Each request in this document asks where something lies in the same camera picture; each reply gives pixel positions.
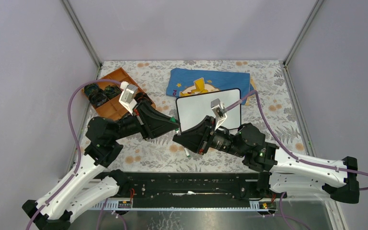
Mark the floral table cloth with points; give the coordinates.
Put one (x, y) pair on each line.
(164, 155)

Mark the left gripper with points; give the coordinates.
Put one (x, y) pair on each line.
(157, 122)

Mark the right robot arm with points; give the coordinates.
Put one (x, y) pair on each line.
(298, 172)

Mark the orange compartment tray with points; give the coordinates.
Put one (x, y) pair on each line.
(113, 109)

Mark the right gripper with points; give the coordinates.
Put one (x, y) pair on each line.
(198, 139)

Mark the blue cartoon cloth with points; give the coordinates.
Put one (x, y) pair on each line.
(186, 82)

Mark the green whiteboard marker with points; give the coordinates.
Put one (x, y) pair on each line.
(178, 132)

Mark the dark rolled fabric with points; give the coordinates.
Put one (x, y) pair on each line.
(111, 91)
(95, 94)

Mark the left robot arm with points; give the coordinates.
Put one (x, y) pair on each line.
(62, 205)

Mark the dark rolled fabric left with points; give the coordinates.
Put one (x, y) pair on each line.
(95, 94)

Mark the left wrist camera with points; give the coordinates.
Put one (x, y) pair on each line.
(127, 95)

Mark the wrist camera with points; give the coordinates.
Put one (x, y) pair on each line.
(219, 111)
(127, 95)

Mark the small whiteboard black frame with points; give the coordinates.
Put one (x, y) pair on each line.
(193, 109)

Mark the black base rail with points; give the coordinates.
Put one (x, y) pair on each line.
(194, 192)

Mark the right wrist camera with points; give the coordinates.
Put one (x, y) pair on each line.
(219, 111)

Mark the dark rolled fabric middle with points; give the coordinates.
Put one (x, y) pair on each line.
(111, 91)

